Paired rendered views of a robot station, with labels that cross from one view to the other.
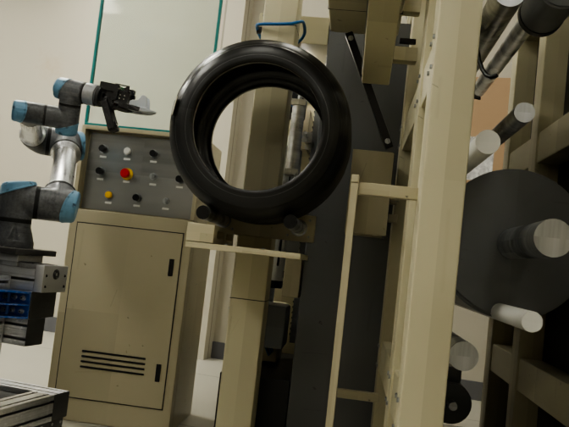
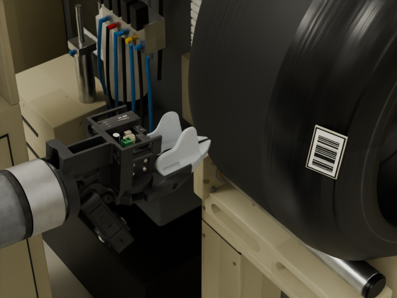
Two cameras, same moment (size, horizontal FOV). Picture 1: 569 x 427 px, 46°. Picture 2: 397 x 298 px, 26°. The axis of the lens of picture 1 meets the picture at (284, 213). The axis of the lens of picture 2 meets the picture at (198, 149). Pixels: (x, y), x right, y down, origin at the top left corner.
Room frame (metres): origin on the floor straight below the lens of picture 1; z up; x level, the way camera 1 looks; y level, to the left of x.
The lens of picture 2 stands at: (1.71, 1.03, 1.89)
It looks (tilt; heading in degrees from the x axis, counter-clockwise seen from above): 40 degrees down; 316
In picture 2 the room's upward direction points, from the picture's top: straight up
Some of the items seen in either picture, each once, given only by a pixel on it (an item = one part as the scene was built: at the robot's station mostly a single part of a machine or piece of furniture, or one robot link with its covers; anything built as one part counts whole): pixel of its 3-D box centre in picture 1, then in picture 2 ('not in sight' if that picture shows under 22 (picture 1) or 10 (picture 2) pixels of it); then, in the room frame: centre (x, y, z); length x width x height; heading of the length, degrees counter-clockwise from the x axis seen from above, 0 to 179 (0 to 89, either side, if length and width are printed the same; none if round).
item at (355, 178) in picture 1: (342, 310); not in sight; (2.04, -0.20, 0.65); 0.90 x 0.02 x 0.70; 174
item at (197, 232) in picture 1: (212, 235); (292, 248); (2.31, 0.24, 0.84); 0.36 x 0.09 x 0.06; 174
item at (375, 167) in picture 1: (368, 195); not in sight; (2.48, -0.30, 1.05); 0.20 x 0.15 x 0.30; 174
